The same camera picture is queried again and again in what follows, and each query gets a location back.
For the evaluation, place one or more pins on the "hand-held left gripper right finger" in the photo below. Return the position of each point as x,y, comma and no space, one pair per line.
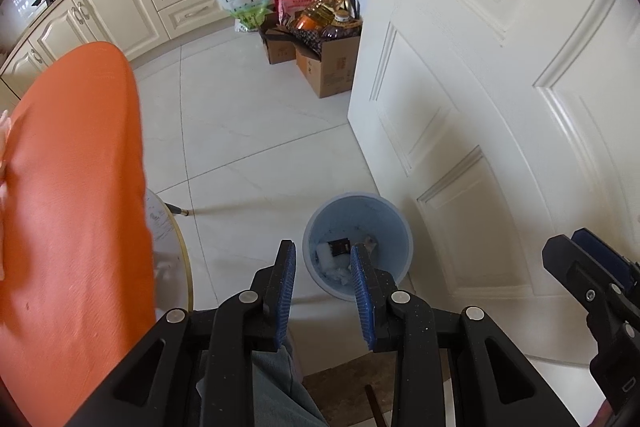
361,302

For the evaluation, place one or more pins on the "small cardboard box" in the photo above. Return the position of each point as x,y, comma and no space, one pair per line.
277,49

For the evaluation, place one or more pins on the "person's grey-blue trousers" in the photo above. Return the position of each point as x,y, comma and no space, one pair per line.
280,397

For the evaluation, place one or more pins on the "black patterned bag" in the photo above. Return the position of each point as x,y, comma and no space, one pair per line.
320,36

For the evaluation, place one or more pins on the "white panel door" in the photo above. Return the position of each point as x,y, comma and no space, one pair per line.
500,107

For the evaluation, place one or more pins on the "cooking oil bottle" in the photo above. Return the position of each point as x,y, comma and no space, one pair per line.
320,9

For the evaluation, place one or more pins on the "dark snack wrapper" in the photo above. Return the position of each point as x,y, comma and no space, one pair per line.
339,248

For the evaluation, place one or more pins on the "cream base cabinets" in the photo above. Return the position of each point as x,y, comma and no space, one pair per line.
115,12

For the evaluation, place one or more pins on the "blue plastic trash bin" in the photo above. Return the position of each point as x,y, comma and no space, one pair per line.
325,217

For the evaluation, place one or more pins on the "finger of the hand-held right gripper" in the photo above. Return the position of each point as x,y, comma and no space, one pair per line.
580,277
607,257

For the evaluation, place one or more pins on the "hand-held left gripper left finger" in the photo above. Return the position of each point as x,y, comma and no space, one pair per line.
285,302

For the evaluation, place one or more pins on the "steel kettle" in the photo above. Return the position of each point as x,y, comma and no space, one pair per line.
351,7

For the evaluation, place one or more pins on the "large cardboard box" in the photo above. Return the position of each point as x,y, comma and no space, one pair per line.
330,67

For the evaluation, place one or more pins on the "white tissue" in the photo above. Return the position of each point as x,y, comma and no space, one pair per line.
327,262

